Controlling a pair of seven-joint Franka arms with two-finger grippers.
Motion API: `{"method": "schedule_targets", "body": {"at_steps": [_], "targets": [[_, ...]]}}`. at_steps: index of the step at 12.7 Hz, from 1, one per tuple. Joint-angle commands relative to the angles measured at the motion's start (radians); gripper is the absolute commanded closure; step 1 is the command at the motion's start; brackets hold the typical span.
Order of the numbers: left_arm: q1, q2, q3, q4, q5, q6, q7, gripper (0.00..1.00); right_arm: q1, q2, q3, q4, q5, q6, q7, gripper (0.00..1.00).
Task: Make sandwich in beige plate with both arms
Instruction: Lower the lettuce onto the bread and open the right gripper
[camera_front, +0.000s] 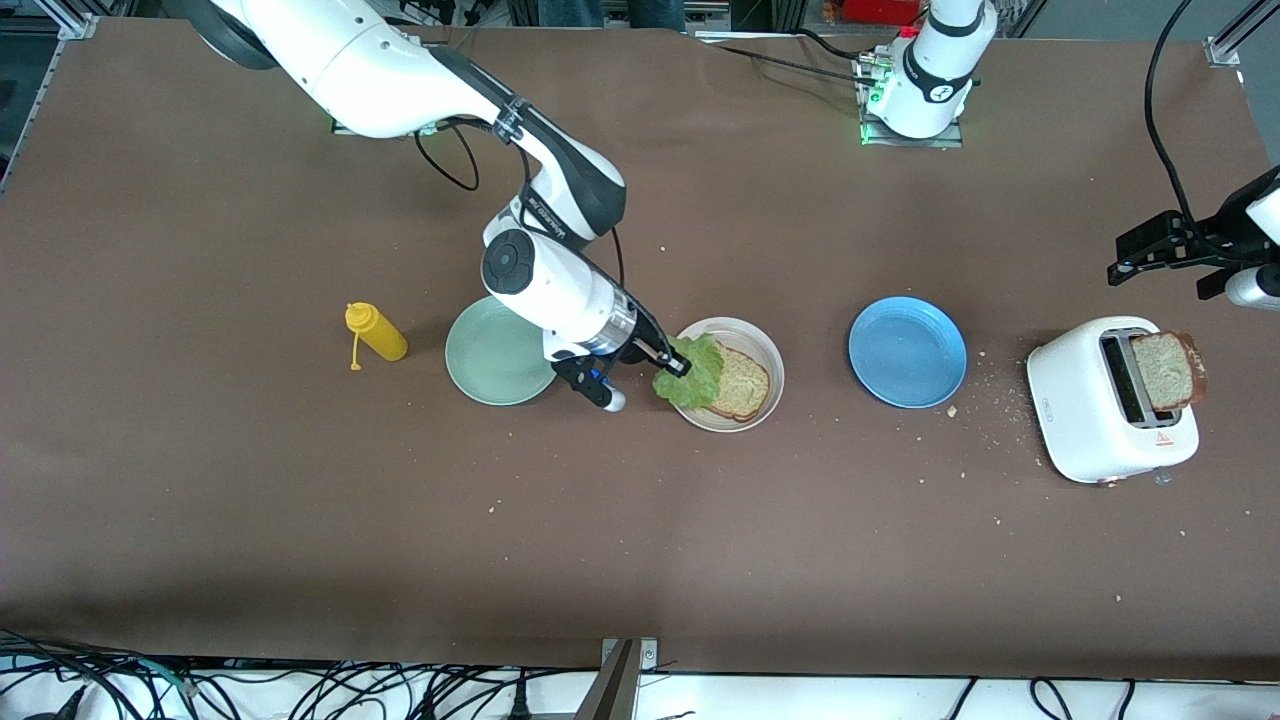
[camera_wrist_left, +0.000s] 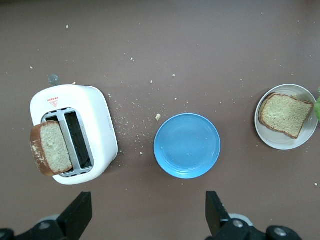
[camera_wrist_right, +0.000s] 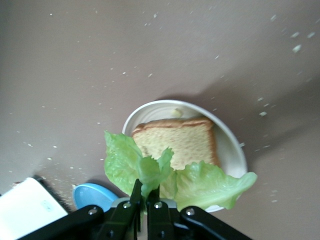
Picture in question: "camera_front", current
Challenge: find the aluminium frame rail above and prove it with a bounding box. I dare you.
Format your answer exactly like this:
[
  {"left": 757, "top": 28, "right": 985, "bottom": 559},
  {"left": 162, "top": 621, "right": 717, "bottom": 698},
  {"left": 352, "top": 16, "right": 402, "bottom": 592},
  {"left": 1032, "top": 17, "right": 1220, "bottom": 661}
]
[
  {"left": 0, "top": 15, "right": 101, "bottom": 196},
  {"left": 1205, "top": 0, "right": 1280, "bottom": 69}
]

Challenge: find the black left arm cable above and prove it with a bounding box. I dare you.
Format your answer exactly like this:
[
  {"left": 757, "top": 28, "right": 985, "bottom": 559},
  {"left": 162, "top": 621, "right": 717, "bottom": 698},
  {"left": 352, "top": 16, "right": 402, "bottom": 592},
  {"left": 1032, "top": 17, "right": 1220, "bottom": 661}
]
[{"left": 1145, "top": 0, "right": 1201, "bottom": 226}]

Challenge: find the mint green plate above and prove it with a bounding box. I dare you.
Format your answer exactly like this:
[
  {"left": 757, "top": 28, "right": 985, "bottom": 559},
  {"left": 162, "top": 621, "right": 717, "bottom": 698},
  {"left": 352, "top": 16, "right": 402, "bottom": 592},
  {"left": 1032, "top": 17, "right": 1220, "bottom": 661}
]
[{"left": 445, "top": 295, "right": 561, "bottom": 407}]

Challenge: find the black cable tangle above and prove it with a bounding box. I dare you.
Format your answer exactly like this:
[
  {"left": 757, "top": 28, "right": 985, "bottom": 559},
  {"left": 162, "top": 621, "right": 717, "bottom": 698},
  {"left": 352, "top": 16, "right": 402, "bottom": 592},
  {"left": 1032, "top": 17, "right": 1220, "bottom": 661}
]
[{"left": 0, "top": 628, "right": 601, "bottom": 720}]

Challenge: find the aluminium profile bracket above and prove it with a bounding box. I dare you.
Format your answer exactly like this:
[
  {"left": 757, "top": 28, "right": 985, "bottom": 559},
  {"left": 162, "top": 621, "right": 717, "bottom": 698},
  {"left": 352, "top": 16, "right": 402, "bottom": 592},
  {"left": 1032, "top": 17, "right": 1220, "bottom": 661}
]
[{"left": 575, "top": 637, "right": 661, "bottom": 720}]

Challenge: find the white toaster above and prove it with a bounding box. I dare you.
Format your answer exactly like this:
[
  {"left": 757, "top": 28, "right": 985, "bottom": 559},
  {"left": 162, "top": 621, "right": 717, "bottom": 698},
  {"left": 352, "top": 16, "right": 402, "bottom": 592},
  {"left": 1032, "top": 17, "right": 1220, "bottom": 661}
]
[{"left": 1026, "top": 316, "right": 1201, "bottom": 487}]

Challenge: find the yellow squeeze bottle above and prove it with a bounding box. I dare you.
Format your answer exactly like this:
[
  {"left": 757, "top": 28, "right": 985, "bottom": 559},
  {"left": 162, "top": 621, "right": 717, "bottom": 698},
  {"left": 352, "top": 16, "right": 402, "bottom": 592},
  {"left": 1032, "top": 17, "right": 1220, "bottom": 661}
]
[{"left": 345, "top": 302, "right": 409, "bottom": 372}]

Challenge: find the blue plate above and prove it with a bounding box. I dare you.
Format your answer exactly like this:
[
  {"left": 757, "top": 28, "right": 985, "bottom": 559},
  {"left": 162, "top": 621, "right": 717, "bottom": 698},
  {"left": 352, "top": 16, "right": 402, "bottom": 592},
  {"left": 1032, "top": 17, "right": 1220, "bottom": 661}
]
[{"left": 848, "top": 296, "right": 969, "bottom": 410}]

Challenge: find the beige plate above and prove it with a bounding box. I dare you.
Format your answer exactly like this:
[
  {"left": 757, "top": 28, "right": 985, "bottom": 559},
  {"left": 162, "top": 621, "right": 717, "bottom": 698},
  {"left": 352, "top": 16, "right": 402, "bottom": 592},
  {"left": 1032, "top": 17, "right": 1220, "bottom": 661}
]
[{"left": 664, "top": 317, "right": 786, "bottom": 433}]

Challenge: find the green lettuce leaf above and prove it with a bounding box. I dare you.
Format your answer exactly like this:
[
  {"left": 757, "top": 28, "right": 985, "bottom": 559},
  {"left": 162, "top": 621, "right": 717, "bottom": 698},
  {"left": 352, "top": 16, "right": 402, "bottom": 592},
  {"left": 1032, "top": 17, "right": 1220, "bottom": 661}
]
[{"left": 652, "top": 335, "right": 726, "bottom": 410}]

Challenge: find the red box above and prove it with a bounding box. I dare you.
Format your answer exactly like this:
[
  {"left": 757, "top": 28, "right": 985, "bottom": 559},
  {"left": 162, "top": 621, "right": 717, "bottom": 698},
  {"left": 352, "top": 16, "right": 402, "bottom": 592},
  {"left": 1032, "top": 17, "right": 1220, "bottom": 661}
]
[{"left": 845, "top": 0, "right": 921, "bottom": 26}]

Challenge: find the black cable on table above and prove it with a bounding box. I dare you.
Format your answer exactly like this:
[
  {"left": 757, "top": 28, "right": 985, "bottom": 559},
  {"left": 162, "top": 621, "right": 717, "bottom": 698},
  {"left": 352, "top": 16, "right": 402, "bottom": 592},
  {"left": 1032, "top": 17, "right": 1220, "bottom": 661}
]
[{"left": 700, "top": 28, "right": 876, "bottom": 86}]

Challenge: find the person in blue jeans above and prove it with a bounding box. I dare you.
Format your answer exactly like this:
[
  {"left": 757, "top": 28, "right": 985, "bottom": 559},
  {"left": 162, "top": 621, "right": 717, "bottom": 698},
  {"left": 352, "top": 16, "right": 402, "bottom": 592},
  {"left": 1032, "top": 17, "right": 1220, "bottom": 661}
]
[{"left": 540, "top": 0, "right": 686, "bottom": 29}]

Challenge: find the brown bread slice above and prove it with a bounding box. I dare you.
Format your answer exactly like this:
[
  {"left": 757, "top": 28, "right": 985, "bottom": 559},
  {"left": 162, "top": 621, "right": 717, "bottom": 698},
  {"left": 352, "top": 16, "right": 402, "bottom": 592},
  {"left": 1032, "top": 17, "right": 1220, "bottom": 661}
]
[
  {"left": 700, "top": 345, "right": 772, "bottom": 422},
  {"left": 1130, "top": 331, "right": 1209, "bottom": 412}
]

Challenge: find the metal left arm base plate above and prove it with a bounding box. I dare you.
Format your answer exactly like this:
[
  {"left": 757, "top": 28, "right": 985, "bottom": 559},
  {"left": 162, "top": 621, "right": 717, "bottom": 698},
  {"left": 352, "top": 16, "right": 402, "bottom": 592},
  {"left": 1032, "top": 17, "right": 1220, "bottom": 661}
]
[{"left": 855, "top": 55, "right": 966, "bottom": 149}]

